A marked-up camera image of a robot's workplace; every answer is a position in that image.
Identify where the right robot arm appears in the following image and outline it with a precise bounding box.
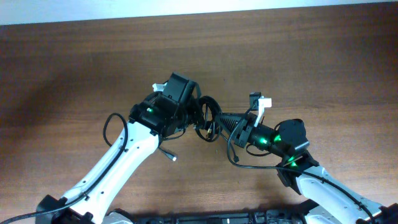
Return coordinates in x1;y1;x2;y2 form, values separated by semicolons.
215;113;397;223

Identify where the black HDMI cable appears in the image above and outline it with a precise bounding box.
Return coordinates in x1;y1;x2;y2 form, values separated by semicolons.
158;96;240;164

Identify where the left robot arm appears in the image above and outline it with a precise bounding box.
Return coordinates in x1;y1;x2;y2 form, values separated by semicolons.
35;73;201;223

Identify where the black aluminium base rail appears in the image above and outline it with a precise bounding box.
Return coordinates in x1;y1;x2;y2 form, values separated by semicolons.
103;206;310;224

